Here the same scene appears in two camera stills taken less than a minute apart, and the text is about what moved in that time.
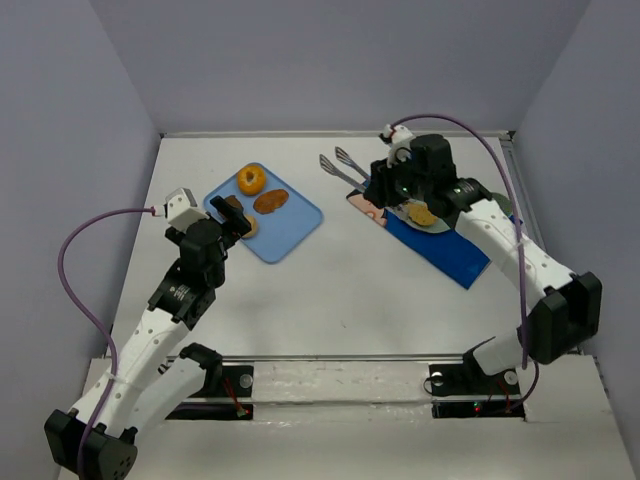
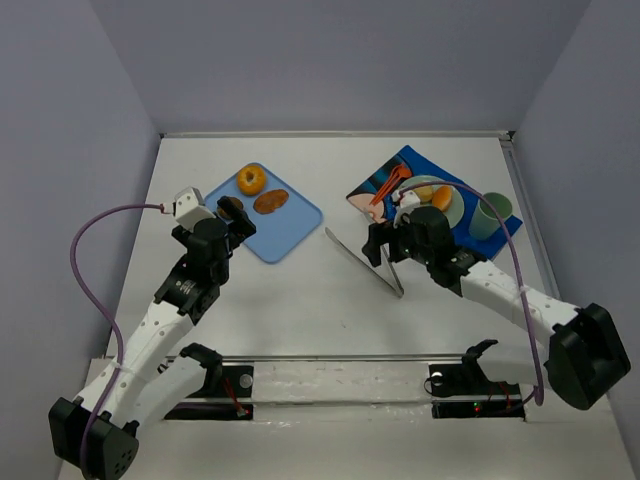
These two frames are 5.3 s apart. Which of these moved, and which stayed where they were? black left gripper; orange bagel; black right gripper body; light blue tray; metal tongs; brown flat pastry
Moved: black right gripper body; metal tongs
Stayed: black left gripper; light blue tray; orange bagel; brown flat pastry
